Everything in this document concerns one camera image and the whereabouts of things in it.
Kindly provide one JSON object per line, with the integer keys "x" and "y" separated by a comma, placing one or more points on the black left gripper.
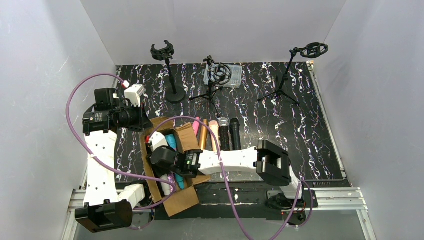
{"x": 144, "y": 117}

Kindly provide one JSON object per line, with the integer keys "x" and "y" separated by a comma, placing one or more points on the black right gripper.
{"x": 156, "y": 159}

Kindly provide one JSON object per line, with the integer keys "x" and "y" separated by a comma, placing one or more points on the brown cardboard box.
{"x": 186, "y": 139}

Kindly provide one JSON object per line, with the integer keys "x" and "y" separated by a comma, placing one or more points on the purple glitter microphone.
{"x": 172, "y": 180}

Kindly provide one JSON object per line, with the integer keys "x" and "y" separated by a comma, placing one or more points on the turquoise blue microphone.
{"x": 171, "y": 140}

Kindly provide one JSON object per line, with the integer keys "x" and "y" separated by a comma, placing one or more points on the black round-base microphone stand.
{"x": 174, "y": 94}

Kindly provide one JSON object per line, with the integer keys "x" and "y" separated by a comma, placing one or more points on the pink microphone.
{"x": 196, "y": 125}

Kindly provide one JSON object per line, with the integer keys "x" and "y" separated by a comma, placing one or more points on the gold microphone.
{"x": 203, "y": 135}

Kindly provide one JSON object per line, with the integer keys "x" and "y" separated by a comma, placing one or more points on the beige microphone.
{"x": 214, "y": 126}

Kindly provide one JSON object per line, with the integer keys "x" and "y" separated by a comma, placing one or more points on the black glitter silver-mesh microphone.
{"x": 223, "y": 132}

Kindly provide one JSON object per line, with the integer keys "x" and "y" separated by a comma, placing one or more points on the black orange-tipped microphone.
{"x": 235, "y": 134}

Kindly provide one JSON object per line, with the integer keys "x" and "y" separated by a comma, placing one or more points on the white microphone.
{"x": 166, "y": 188}

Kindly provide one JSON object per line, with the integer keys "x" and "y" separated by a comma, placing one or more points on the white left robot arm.
{"x": 103, "y": 207}

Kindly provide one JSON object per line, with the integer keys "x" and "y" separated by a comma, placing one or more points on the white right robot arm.
{"x": 267, "y": 160}

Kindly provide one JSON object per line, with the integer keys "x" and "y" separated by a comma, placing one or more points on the clear plastic organizer box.
{"x": 235, "y": 80}

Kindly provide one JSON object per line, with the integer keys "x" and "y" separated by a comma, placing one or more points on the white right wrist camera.
{"x": 157, "y": 140}

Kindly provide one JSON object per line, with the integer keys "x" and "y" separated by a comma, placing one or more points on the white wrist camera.
{"x": 157, "y": 140}
{"x": 134, "y": 94}

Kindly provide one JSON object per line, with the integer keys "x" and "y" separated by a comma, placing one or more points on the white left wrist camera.
{"x": 134, "y": 94}

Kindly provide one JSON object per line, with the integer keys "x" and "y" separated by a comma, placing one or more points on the aluminium frame rail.
{"x": 251, "y": 205}

